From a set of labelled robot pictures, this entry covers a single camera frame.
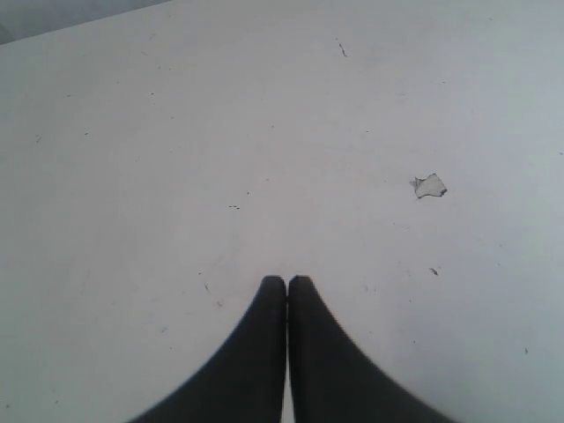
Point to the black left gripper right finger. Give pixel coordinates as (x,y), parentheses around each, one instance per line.
(332,380)

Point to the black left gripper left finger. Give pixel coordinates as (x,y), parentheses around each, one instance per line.
(244,380)

